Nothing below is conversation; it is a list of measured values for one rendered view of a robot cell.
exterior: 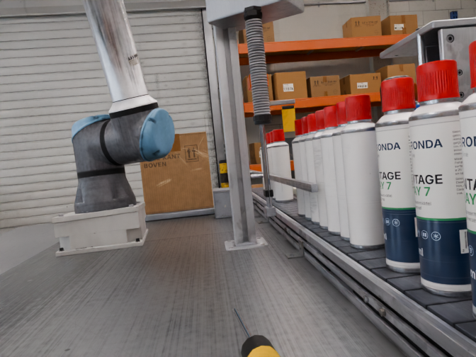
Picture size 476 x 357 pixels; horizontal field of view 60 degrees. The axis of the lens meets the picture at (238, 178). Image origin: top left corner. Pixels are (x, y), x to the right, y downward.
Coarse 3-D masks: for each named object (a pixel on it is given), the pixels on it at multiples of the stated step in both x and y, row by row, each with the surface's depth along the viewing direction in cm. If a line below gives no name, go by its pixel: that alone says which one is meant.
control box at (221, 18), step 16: (208, 0) 79; (224, 0) 78; (240, 0) 76; (256, 0) 74; (272, 0) 73; (288, 0) 73; (208, 16) 80; (224, 16) 78; (240, 16) 78; (272, 16) 80; (288, 16) 81
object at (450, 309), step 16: (256, 192) 154; (288, 208) 101; (304, 224) 78; (336, 240) 61; (352, 256) 52; (368, 256) 51; (384, 256) 50; (384, 272) 44; (400, 288) 39; (416, 288) 38; (432, 304) 34; (448, 304) 34; (464, 304) 34; (448, 320) 31; (464, 320) 31
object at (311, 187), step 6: (270, 174) 113; (276, 180) 101; (282, 180) 94; (288, 180) 86; (294, 180) 82; (300, 180) 80; (294, 186) 81; (300, 186) 76; (306, 186) 71; (312, 186) 68; (312, 192) 68
